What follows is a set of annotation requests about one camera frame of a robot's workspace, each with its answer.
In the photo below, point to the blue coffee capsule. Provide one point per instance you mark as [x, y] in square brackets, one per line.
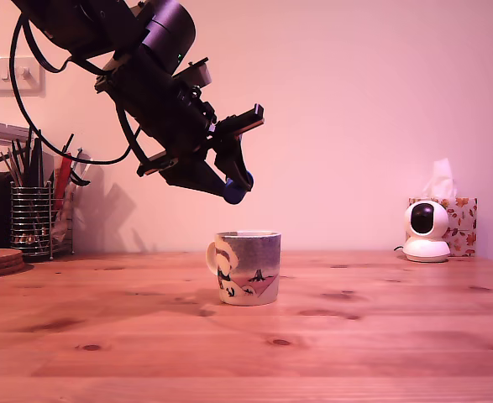
[234, 195]

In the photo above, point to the printed picture coffee mug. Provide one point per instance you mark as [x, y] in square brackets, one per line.
[250, 260]

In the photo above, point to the black and metal peeler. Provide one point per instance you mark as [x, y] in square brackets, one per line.
[78, 178]

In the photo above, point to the red utensil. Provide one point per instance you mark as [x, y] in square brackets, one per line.
[63, 172]

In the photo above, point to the white plastic packet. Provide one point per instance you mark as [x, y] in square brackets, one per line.
[63, 222]

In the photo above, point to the black spatula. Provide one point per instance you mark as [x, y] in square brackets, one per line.
[37, 163]

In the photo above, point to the white tissue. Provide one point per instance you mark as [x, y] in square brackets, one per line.
[439, 184]

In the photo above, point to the leaf print tissue box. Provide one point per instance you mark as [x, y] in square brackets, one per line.
[464, 226]

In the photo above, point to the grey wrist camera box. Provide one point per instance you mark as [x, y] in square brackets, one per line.
[197, 75]

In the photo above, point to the white wall switch plate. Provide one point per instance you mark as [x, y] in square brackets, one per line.
[34, 84]

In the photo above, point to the grey wall rail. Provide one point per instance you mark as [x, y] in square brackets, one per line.
[2, 130]

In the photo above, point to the small white round camera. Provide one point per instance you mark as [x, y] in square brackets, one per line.
[435, 218]

